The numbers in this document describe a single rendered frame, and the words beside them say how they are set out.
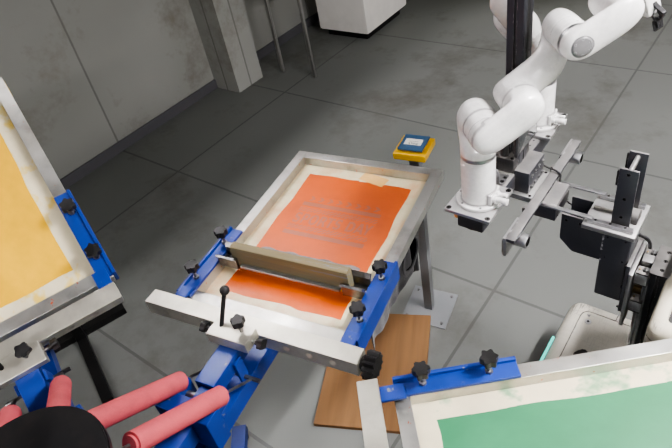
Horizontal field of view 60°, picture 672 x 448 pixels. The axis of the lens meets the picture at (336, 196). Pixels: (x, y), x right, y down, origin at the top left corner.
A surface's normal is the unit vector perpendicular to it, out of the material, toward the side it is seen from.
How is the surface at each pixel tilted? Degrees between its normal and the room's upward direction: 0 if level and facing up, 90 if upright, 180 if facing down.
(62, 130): 90
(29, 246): 32
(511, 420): 0
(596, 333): 0
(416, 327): 0
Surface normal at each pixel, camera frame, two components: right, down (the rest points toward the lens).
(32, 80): 0.79, 0.27
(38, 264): 0.16, -0.43
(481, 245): -0.16, -0.77
